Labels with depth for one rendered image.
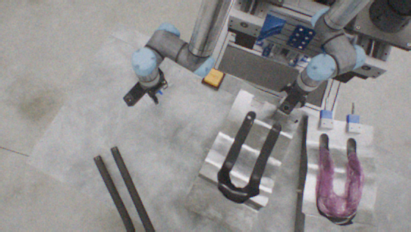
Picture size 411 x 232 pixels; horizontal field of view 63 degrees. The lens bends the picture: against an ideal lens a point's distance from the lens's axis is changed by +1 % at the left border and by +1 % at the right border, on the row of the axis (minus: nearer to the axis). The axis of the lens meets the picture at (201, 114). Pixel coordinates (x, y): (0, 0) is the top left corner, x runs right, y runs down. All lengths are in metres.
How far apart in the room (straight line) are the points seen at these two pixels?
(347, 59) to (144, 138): 0.80
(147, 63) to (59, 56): 1.53
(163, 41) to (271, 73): 1.17
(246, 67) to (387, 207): 1.11
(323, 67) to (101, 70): 0.89
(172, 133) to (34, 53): 1.46
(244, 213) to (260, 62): 1.13
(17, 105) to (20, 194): 0.57
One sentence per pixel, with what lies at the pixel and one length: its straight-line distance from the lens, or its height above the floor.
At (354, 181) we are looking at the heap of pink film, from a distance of 1.37.
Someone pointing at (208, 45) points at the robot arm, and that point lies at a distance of 1.00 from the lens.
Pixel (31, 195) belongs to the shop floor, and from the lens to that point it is 2.34.
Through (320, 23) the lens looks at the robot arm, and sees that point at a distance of 1.19.
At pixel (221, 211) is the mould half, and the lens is 1.28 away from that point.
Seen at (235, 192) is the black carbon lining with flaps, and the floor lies 0.87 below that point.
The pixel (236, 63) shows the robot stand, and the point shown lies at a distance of 2.12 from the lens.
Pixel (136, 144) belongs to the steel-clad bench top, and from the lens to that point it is 1.37.
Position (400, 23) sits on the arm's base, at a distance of 1.42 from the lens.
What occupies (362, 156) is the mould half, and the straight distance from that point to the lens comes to 1.45.
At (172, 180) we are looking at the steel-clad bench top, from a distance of 1.34.
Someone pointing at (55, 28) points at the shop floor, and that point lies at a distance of 2.62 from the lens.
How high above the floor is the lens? 2.13
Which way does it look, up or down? 75 degrees down
